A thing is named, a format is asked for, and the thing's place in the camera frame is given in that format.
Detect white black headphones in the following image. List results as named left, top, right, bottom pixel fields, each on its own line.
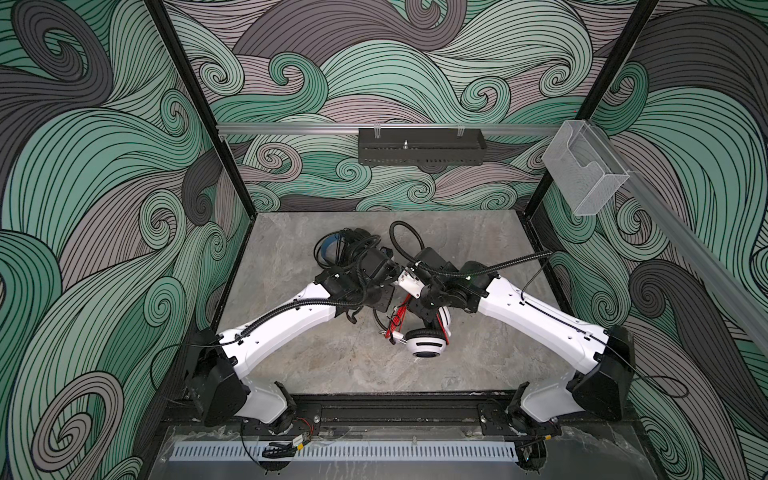
left=383, top=305, right=451, bottom=358

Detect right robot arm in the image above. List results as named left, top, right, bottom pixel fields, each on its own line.
left=409, top=248, right=636, bottom=423

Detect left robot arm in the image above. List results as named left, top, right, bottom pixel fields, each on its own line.
left=183, top=247, right=401, bottom=431

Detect black perforated metal tray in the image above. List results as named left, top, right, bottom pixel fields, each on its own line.
left=357, top=129, right=488, bottom=172

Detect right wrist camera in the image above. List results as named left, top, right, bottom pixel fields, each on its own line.
left=395, top=268, right=425, bottom=299

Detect right arm corrugated cable hose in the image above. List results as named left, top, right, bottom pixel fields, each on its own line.
left=388, top=220, right=554, bottom=280

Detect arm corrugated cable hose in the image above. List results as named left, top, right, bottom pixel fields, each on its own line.
left=388, top=220, right=554, bottom=280
left=236, top=296, right=361, bottom=343

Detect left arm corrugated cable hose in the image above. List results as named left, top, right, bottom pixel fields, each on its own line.
left=236, top=296, right=361, bottom=343

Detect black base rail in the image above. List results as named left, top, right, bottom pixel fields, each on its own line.
left=158, top=390, right=638, bottom=439

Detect aluminium rail back wall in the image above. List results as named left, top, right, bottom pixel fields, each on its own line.
left=216, top=122, right=560, bottom=136

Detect aluminium rail wall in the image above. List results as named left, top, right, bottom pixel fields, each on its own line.
left=593, top=126, right=767, bottom=352
left=216, top=122, right=560, bottom=136

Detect clear plastic wall bin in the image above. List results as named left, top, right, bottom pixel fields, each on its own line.
left=543, top=120, right=629, bottom=217

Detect white slotted cable duct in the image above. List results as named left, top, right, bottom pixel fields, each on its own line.
left=168, top=440, right=518, bottom=463

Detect black frame post left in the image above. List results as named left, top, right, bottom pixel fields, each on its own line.
left=144, top=0, right=257, bottom=222

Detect black frame post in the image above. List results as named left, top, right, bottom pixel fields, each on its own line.
left=521, top=0, right=658, bottom=223
left=144, top=0, right=257, bottom=222

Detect black frame post right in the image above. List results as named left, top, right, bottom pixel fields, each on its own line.
left=521, top=0, right=658, bottom=223

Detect aluminium rail right wall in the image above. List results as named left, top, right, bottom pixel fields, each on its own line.
left=593, top=126, right=767, bottom=352

